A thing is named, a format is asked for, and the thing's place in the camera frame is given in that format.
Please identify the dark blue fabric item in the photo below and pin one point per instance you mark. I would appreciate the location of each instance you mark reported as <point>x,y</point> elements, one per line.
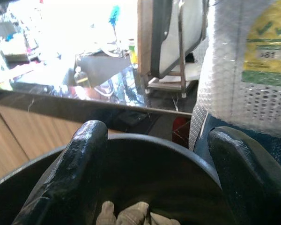
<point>279,150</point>

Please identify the round black plastic bucket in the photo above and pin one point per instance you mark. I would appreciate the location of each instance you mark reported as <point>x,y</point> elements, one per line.
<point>159,173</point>

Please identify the beige crumpled cloth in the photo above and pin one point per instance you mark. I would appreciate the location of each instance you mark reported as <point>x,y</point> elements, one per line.
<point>131,214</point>

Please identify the wooden cabinet with dark top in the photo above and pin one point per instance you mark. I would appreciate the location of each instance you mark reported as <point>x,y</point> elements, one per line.
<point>14,133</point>

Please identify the red box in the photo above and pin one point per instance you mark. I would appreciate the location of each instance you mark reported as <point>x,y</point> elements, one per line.
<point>180,131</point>

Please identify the dark bottle with yellow band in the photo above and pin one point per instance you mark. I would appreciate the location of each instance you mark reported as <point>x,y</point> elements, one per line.
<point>80,78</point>

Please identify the green plastic bottle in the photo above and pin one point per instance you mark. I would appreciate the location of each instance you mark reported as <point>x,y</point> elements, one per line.
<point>133,52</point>

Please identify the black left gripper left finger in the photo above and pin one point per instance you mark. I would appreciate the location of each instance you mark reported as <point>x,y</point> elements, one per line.
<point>68,178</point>

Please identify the white padded board black edging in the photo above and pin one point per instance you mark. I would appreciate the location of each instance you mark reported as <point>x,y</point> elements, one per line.
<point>189,28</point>

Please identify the wooden frame stand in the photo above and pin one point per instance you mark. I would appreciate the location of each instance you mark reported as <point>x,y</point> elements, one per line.
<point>144,35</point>

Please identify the blue duster brush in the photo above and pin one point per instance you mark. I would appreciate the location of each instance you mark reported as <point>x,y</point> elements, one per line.
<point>114,16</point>

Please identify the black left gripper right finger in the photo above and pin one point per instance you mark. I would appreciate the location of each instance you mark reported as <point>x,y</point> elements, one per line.
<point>253,178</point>

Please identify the white paper towel pack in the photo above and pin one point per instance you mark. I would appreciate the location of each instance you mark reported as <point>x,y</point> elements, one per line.
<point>224,70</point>

